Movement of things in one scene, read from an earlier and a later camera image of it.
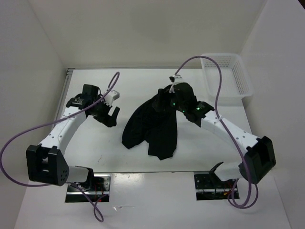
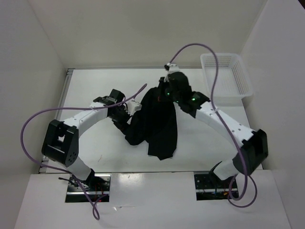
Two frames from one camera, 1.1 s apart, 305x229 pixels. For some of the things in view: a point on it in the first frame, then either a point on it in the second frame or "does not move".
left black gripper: [105, 119] → [123, 126]
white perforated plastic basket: [236, 82] does not move
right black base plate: [209, 186] does not move
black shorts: [158, 128] does not move
